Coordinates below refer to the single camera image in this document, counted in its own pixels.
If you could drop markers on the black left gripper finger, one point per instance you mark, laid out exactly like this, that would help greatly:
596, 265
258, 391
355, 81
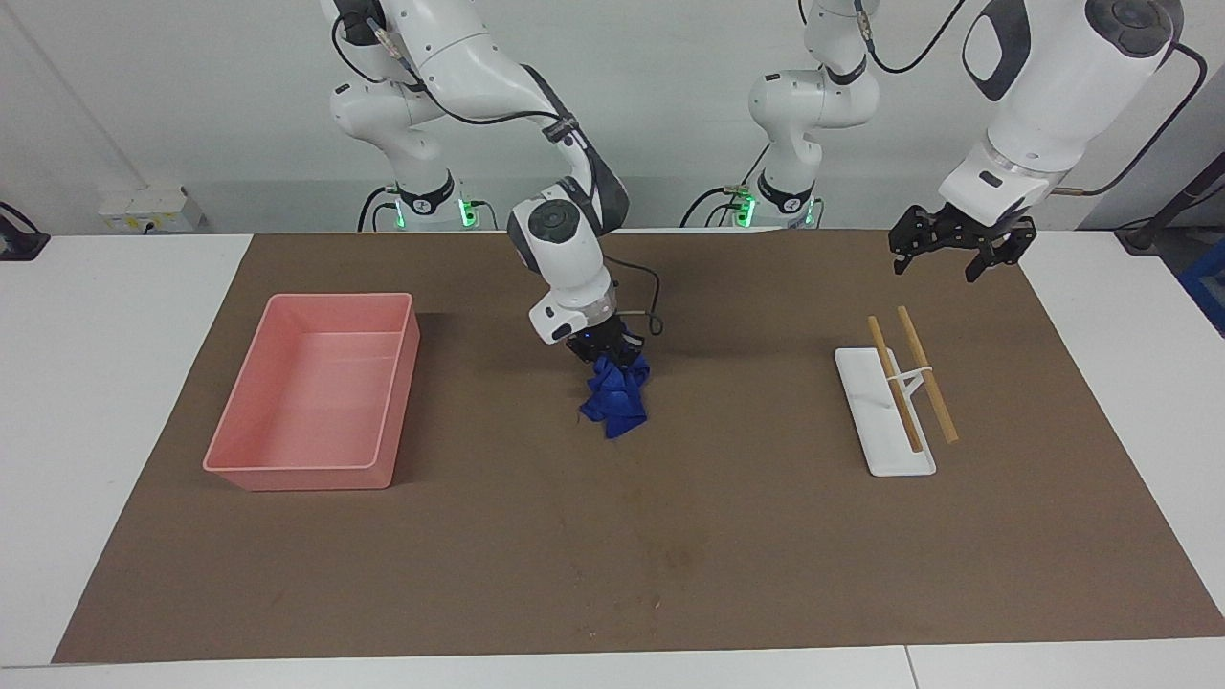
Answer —
995, 256
904, 251

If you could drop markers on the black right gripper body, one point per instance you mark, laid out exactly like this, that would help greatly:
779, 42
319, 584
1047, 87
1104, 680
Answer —
605, 344

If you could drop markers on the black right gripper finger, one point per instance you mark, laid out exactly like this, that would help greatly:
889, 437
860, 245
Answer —
586, 362
632, 358

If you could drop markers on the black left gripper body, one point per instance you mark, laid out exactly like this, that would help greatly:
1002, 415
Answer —
967, 228

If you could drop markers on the blue cloth towel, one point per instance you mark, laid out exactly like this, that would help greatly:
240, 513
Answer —
617, 402

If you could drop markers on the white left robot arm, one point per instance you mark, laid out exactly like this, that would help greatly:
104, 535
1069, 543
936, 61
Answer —
1053, 86

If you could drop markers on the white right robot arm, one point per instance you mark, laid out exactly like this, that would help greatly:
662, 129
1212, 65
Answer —
565, 258

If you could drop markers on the white towel rack base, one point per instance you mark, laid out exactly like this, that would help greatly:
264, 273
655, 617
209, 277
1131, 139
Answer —
885, 421

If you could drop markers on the wooden rack rod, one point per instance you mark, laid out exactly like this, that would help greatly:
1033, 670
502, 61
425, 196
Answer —
933, 383
895, 383

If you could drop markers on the brown table mat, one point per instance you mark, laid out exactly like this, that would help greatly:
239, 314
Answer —
574, 536

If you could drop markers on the black tripod stand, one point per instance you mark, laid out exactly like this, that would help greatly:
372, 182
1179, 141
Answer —
1172, 206

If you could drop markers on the pink plastic bin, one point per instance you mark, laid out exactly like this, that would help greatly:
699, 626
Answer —
316, 392

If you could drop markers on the white power strip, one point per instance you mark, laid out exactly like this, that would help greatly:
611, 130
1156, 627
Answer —
148, 211

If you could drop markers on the blue frame piece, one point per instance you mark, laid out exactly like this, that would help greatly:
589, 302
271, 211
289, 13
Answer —
1208, 287

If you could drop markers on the black clamp mount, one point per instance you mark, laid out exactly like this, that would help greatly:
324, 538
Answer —
17, 239

